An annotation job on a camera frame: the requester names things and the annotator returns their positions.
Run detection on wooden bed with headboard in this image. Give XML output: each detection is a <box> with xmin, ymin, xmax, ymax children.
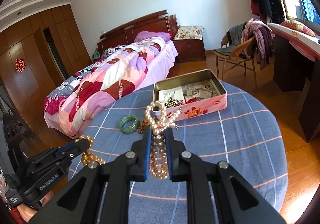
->
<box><xmin>97</xmin><ymin>10</ymin><xmax>178</xmax><ymax>55</ymax></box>

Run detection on green jade bangle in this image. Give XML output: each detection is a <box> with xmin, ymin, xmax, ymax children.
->
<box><xmin>119</xmin><ymin>115</ymin><xmax>140</xmax><ymax>133</ymax></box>

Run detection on wicker chair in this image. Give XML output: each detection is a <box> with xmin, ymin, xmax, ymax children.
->
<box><xmin>213</xmin><ymin>37</ymin><xmax>258</xmax><ymax>93</ymax></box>

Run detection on pink metal tin box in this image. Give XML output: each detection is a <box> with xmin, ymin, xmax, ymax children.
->
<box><xmin>152</xmin><ymin>69</ymin><xmax>227</xmax><ymax>121</ymax></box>

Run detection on wooden wardrobe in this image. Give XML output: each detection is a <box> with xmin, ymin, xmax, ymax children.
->
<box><xmin>1</xmin><ymin>5</ymin><xmax>91</xmax><ymax>134</ymax></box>

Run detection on pink patchwork quilt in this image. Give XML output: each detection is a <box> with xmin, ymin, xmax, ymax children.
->
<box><xmin>43</xmin><ymin>36</ymin><xmax>178</xmax><ymax>138</ymax></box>

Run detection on purple clothes on chair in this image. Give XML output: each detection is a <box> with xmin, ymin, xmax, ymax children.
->
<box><xmin>241</xmin><ymin>18</ymin><xmax>272</xmax><ymax>71</ymax></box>

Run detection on brown wooden bead necklace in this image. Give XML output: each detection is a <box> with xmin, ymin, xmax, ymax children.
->
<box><xmin>137</xmin><ymin>119</ymin><xmax>151</xmax><ymax>135</ymax></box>

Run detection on grey garment on chair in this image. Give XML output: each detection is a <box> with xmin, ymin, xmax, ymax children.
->
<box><xmin>215</xmin><ymin>22</ymin><xmax>246</xmax><ymax>56</ymax></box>

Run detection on white pearl necklace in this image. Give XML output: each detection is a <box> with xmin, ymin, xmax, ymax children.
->
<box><xmin>144</xmin><ymin>100</ymin><xmax>182</xmax><ymax>180</ymax></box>

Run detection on wooden nightstand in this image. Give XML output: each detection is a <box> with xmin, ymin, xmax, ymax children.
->
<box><xmin>173</xmin><ymin>39</ymin><xmax>206</xmax><ymax>63</ymax></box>

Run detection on gold pearl necklace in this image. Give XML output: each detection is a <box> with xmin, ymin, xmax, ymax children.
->
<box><xmin>75</xmin><ymin>134</ymin><xmax>106</xmax><ymax>167</ymax></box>

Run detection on floral pillow on desk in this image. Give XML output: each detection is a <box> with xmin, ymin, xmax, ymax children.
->
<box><xmin>280</xmin><ymin>19</ymin><xmax>317</xmax><ymax>37</ymax></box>

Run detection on floral cushion on nightstand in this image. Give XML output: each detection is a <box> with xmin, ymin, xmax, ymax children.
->
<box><xmin>174</xmin><ymin>25</ymin><xmax>204</xmax><ymax>41</ymax></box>

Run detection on window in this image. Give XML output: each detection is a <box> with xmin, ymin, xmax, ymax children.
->
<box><xmin>283</xmin><ymin>0</ymin><xmax>319</xmax><ymax>34</ymax></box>

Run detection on dark desk with pink cover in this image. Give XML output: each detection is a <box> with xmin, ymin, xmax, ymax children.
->
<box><xmin>267</xmin><ymin>22</ymin><xmax>319</xmax><ymax>142</ymax></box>

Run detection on blue plaid tablecloth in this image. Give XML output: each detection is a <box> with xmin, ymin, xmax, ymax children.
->
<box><xmin>84</xmin><ymin>84</ymin><xmax>288</xmax><ymax>223</ymax></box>

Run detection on purple pillow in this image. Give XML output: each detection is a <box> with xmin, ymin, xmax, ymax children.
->
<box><xmin>134</xmin><ymin>31</ymin><xmax>171</xmax><ymax>42</ymax></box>

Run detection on red wardrobe decoration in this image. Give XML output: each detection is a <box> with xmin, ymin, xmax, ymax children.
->
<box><xmin>15</xmin><ymin>58</ymin><xmax>27</xmax><ymax>73</ymax></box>

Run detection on left hand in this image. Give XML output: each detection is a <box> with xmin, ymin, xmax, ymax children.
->
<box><xmin>16</xmin><ymin>191</ymin><xmax>54</xmax><ymax>223</ymax></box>

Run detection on white paper in tin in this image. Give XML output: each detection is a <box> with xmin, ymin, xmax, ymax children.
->
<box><xmin>159</xmin><ymin>86</ymin><xmax>184</xmax><ymax>103</ymax></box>

